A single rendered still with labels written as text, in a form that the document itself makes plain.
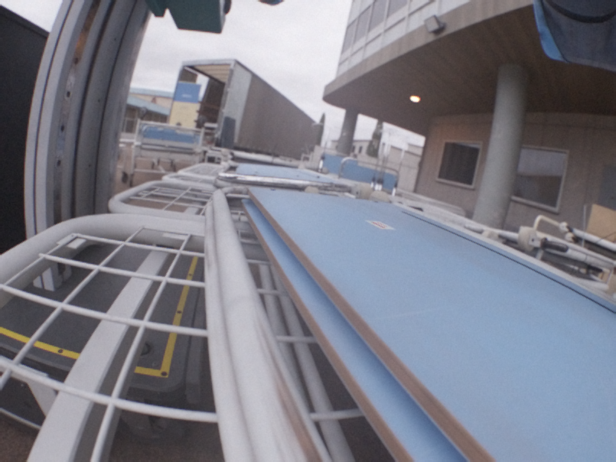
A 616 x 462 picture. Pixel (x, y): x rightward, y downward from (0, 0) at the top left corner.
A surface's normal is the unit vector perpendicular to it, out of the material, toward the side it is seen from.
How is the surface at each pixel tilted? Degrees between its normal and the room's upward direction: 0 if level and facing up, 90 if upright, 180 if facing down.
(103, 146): 90
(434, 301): 3
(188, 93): 89
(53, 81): 90
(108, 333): 0
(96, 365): 0
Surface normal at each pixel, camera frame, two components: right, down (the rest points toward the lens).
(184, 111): 0.16, 0.28
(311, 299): 0.18, -0.95
